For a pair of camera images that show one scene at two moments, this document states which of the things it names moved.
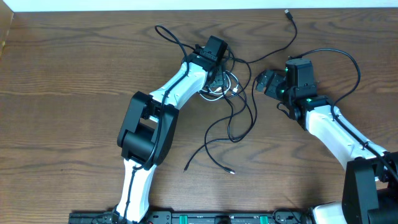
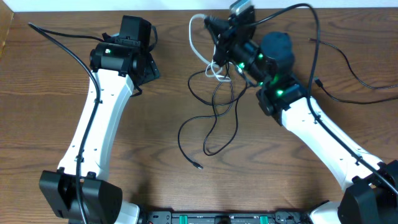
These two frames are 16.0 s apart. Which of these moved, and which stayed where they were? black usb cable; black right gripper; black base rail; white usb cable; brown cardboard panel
Moved: black usb cable; black right gripper; white usb cable
Stayed: black base rail; brown cardboard panel
